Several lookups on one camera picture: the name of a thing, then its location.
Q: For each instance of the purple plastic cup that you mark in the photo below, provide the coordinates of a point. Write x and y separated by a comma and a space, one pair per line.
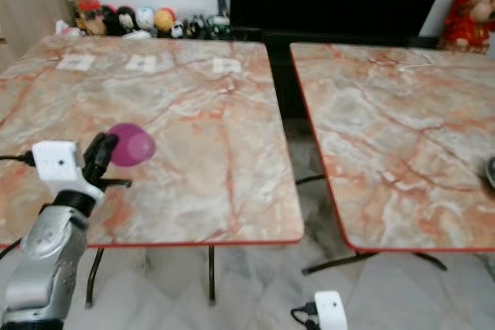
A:
133, 144

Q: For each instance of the black haired doll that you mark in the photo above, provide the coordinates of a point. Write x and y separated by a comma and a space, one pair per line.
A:
128, 19
112, 21

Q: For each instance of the green and white toy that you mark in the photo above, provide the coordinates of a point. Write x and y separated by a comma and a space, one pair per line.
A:
219, 25

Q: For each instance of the small black upright device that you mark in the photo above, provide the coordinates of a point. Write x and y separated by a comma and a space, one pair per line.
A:
222, 7

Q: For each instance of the white round doll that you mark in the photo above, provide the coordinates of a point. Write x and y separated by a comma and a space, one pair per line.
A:
145, 18

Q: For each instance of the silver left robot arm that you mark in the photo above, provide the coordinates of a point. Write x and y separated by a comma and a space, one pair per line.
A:
46, 260

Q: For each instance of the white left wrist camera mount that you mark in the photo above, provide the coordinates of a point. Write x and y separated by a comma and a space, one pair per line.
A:
60, 166

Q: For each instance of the white paper sticker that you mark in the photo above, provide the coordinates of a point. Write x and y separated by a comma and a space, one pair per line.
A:
76, 62
227, 66
141, 63

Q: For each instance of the dark grey round object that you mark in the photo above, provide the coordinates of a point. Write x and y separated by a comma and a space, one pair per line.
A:
489, 174

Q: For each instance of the red and gold figure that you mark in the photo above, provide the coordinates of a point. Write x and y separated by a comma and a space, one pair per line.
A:
468, 17

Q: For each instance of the light wooden cabinet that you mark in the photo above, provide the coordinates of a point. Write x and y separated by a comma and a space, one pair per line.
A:
31, 5

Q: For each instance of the orange round doll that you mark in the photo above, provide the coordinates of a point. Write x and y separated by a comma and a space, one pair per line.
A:
165, 21

